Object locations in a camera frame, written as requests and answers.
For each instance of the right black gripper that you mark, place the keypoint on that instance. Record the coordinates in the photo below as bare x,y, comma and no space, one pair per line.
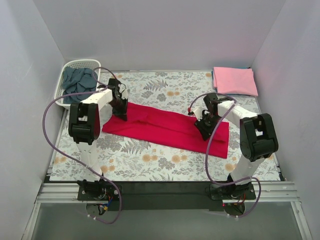
205,124

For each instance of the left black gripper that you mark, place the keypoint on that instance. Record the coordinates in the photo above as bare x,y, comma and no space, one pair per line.
120,107

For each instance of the red t shirt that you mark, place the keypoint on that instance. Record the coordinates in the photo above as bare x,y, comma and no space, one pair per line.
157,126

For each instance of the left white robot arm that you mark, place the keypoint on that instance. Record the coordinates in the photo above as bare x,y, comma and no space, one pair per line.
85,128

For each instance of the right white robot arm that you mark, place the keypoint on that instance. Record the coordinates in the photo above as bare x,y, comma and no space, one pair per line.
257,139

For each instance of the floral patterned table mat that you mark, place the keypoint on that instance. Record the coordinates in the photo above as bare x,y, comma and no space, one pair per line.
126,159

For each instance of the white plastic laundry basket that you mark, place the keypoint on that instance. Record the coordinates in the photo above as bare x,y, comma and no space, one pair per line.
66,100

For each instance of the dark blue-grey t shirt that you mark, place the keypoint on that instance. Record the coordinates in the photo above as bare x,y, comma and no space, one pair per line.
79,80

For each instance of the folded pink t shirt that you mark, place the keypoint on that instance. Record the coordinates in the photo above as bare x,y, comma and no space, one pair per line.
235,80

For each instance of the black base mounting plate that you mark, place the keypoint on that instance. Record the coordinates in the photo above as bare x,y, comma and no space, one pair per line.
158,195

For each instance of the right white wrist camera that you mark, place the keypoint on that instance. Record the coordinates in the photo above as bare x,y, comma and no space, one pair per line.
196,112

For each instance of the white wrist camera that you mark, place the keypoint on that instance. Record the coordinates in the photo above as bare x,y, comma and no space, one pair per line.
123,91
196,112

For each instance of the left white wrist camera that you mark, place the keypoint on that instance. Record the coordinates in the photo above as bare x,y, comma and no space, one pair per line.
123,91

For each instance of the aluminium frame rail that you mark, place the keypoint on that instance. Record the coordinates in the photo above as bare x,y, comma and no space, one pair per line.
271,191

